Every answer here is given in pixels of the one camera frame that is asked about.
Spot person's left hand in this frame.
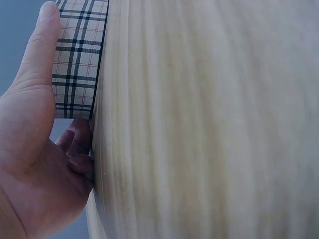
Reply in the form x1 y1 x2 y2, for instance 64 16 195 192
0 0 94 239

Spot plaid box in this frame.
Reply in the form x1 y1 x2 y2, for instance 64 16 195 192
50 0 111 120

